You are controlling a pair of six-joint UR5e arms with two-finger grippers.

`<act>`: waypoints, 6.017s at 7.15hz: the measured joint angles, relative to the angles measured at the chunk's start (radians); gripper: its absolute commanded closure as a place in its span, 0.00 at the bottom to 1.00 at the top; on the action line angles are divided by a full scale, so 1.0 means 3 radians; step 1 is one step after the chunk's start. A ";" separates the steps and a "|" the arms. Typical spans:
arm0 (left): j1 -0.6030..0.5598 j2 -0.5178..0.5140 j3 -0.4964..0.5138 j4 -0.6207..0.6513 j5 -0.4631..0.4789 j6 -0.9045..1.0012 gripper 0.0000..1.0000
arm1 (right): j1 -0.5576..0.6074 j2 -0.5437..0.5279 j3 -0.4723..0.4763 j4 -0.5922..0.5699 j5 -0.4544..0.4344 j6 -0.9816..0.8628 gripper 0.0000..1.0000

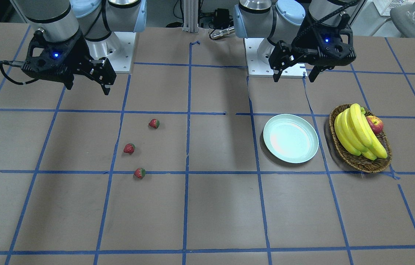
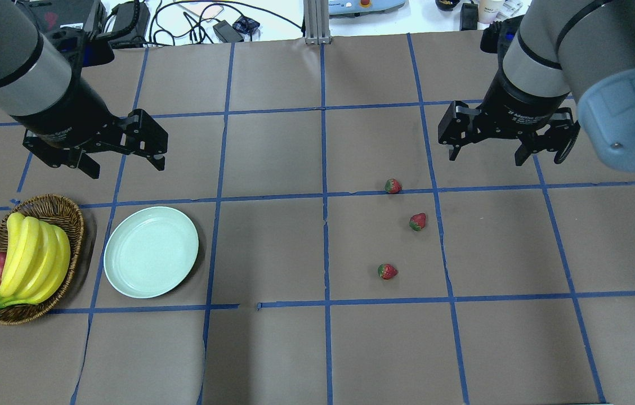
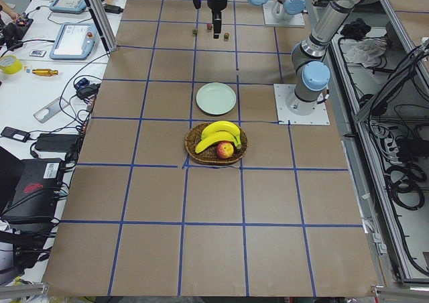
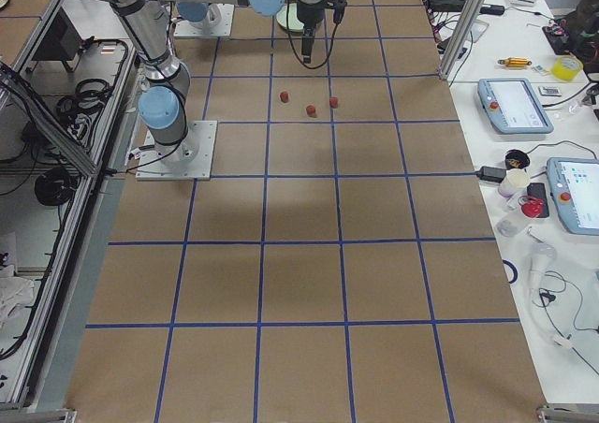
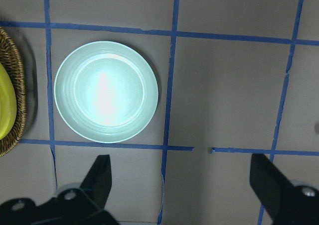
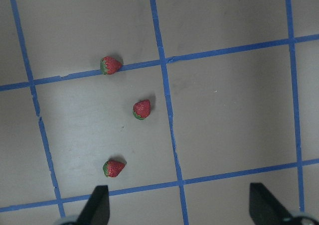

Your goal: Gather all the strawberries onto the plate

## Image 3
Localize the white crumpled cloth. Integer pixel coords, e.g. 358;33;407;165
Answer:
344;39;387;68

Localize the black power adapter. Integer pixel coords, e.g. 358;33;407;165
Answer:
34;133;78;152

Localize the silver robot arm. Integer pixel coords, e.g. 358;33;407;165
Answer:
247;0;379;115
271;0;306;21

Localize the teach pendant tablet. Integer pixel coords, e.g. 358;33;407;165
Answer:
49;23;98;60
49;0;86;14

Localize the aluminium frame post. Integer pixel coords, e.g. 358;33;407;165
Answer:
84;0;117;53

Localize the metal bracket plate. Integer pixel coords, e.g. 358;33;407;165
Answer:
33;97;70;123

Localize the brown wicker basket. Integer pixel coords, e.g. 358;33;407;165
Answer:
184;123;249;166

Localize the black red computer box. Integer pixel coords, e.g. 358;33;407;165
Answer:
1;157;65;224

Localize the yellow tape roll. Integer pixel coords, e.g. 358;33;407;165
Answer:
0;55;23;75

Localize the red yellow apple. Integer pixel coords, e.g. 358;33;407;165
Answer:
216;141;235;160

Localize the yellow banana bunch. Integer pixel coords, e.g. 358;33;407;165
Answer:
195;121;242;154

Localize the far teach pendant tablet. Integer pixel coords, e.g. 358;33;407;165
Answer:
49;0;86;14

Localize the black cloth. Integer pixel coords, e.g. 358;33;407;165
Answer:
340;18;371;41

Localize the near teach pendant tablet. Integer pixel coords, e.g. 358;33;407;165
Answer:
49;23;98;60

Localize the light green plate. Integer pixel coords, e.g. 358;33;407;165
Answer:
196;82;237;115

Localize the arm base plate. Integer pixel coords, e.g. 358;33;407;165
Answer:
263;0;306;28
273;84;330;126

